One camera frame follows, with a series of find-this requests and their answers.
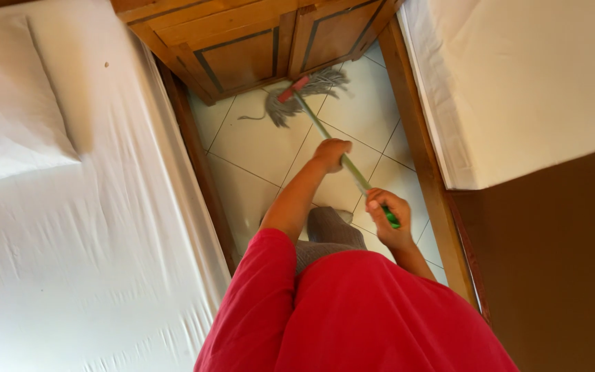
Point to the person's left hand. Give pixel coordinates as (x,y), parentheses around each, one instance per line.
(329,154)

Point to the bed with brown blanket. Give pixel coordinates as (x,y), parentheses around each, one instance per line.
(524,155)

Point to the person's right hand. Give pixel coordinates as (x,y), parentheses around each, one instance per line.
(391,218)

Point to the person's grey trousers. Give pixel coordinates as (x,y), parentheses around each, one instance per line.
(328,235)

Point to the bed with white sheet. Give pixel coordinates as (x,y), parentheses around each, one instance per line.
(85,217)

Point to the white pillow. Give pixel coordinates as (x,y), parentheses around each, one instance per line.
(11,108)

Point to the person's left fingers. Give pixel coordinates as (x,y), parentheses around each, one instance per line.
(342,148)

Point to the wooden bedside cabinet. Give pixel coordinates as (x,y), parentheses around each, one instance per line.
(256,46)

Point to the person's red shirt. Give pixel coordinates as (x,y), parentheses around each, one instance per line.
(349,315)

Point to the person's white shoe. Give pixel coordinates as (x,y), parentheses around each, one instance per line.
(345,215)

